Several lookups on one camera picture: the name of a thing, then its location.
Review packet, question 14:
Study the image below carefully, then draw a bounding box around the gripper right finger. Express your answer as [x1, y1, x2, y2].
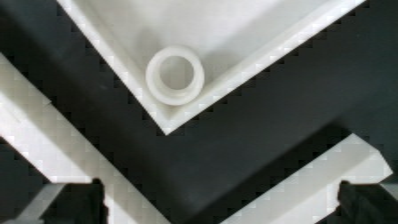
[380, 183, 398, 200]

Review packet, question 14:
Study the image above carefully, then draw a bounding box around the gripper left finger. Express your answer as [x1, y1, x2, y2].
[6, 183, 65, 224]

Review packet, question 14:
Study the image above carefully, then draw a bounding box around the white square tabletop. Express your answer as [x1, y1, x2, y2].
[54, 0, 364, 133]

